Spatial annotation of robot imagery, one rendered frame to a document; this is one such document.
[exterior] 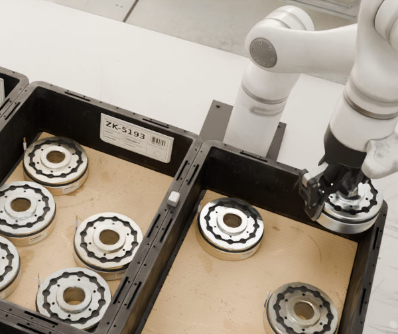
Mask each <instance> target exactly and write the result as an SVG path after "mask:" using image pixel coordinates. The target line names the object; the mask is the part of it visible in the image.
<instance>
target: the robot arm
mask: <svg viewBox="0 0 398 334"><path fill-rule="evenodd" d="M245 52H246V54H247V56H248V58H249V59H250V60H251V61H250V63H248V65H247V67H246V68H245V71H244V73H243V77H242V79H241V83H240V86H239V90H238V93H237V97H236V100H235V103H234V106H233V110H232V114H231V117H230V121H229V123H228V127H227V129H226V133H225V136H224V140H223V143H226V144H228V145H231V146H234V147H237V148H240V149H243V150H246V151H249V152H252V153H254V154H258V155H260V156H264V157H266V155H267V152H268V150H269V147H270V145H271V142H272V140H273V137H274V135H275V131H276V130H277V126H278V124H279V121H280V119H281V116H282V114H283V111H284V108H285V105H286V103H287V100H288V98H289V95H290V93H291V90H292V88H293V87H294V86H295V84H296V83H297V82H298V80H299V78H300V76H301V74H329V75H334V76H346V77H349V78H348V81H347V84H346V86H345V88H344V90H343V92H342V94H341V96H340V97H339V99H338V101H337V104H336V106H335V108H334V111H333V114H332V116H331V118H330V121H329V124H328V126H327V129H326V132H325V134H324V140H323V141H324V151H325V154H324V156H323V157H322V158H321V159H320V161H319V162H318V167H317V168H315V169H314V170H312V171H310V172H309V171H308V170H307V169H306V168H305V169H302V170H301V171H300V172H299V174H298V180H299V194H300V195H301V196H302V197H303V199H304V200H305V201H306V202H307V204H306V207H305V209H304V211H305V212H306V214H307V215H308V216H309V217H310V218H311V219H312V220H313V221H316V220H317V219H319V217H320V214H321V213H322V210H323V208H324V206H325V203H326V201H327V199H328V198H329V197H330V195H331V194H335V193H336V192H337V191H338V190H339V191H340V192H341V193H342V194H344V195H346V196H351V194H352V192H353V191H355V190H357V188H358V186H359V183H362V184H366V183H368V181H369V179H370V178H371V179H374V180H376V179H380V178H384V177H386V176H389V175H391V174H394V173H396V172H398V133H397V132H396V131H395V128H396V126H397V123H398V0H362V2H361V5H360V9H359V15H358V23H357V24H352V25H347V26H344V27H339V28H333V29H330V30H322V31H315V30H314V25H313V22H312V20H311V18H310V17H309V15H308V14H307V13H306V12H305V11H303V10H302V9H301V8H299V7H295V6H292V5H286V6H282V7H279V8H278V9H276V10H274V11H273V12H272V13H270V14H269V15H267V16H266V17H265V18H264V19H262V20H261V21H259V22H258V23H257V24H256V25H255V26H254V27H253V28H252V29H251V30H250V31H249V33H248V35H247V37H246V39H245ZM319 187H321V188H322V189H323V190H324V193H323V194H321V193H320V192H319V190H318V189H319Z"/></svg>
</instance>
